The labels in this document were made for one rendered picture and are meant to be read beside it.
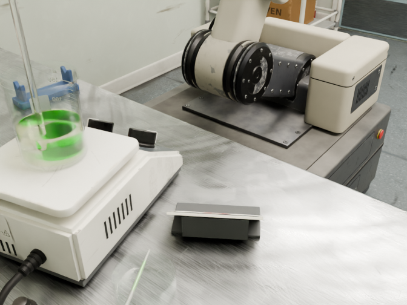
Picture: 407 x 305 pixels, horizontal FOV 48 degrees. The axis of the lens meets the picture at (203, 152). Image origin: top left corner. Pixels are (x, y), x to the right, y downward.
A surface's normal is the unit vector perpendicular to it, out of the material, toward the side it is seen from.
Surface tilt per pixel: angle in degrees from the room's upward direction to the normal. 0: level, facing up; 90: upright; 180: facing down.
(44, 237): 90
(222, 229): 90
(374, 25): 90
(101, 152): 0
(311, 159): 0
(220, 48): 33
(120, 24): 90
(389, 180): 0
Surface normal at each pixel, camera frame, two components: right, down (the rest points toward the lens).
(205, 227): -0.09, 0.54
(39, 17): 0.78, 0.34
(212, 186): -0.01, -0.84
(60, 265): -0.40, 0.50
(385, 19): -0.63, 0.43
